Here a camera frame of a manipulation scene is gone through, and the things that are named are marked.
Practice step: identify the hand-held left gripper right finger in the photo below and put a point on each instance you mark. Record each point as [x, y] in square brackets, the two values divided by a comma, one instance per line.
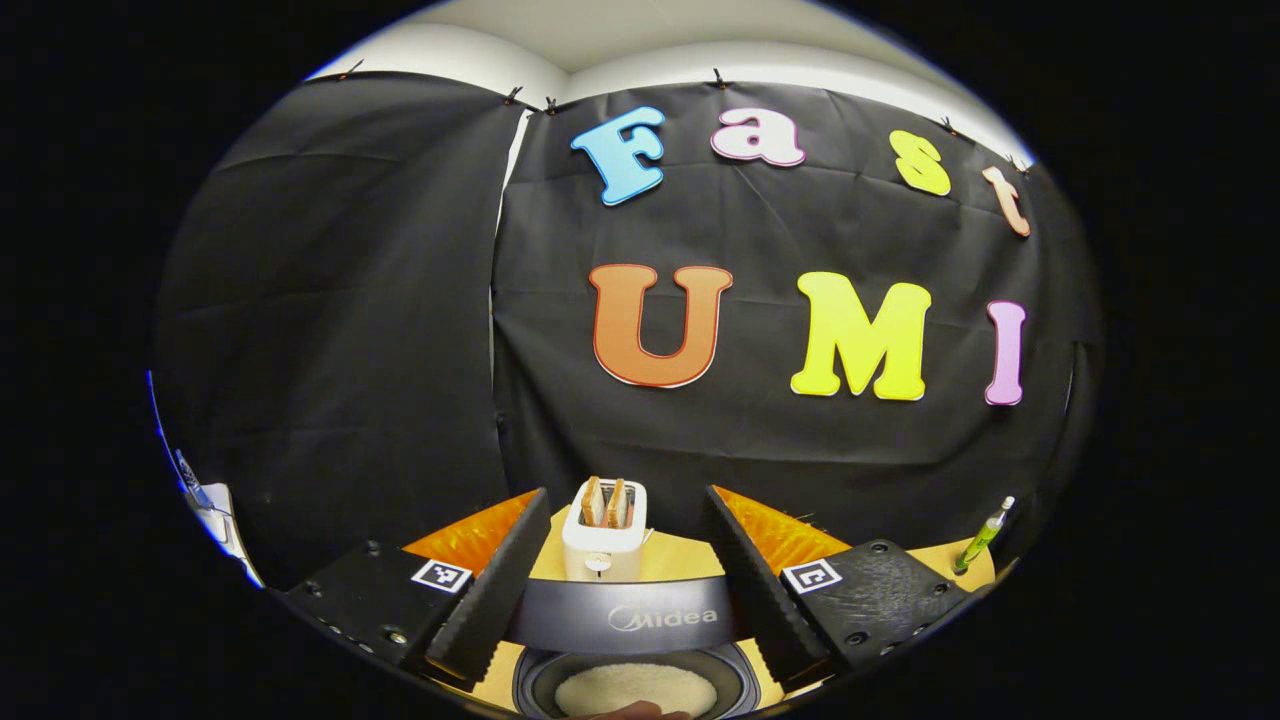
[760, 590]

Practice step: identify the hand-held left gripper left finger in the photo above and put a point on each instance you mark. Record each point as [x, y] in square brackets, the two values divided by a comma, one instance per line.
[490, 600]

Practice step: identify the black silver rice cooker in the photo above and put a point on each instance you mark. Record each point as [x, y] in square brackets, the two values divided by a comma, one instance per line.
[560, 615]

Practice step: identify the white rice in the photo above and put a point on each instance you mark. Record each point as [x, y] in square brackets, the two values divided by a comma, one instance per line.
[635, 685]

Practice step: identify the white toaster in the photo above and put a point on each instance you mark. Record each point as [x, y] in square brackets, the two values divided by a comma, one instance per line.
[605, 550]

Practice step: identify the toast slice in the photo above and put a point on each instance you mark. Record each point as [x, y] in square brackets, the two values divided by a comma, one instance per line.
[593, 503]
[618, 505]

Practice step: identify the green drink bottle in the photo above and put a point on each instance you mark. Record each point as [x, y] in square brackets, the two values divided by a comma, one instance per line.
[985, 535]

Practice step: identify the black backdrop cloth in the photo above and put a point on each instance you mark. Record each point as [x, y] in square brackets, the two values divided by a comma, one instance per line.
[400, 350]

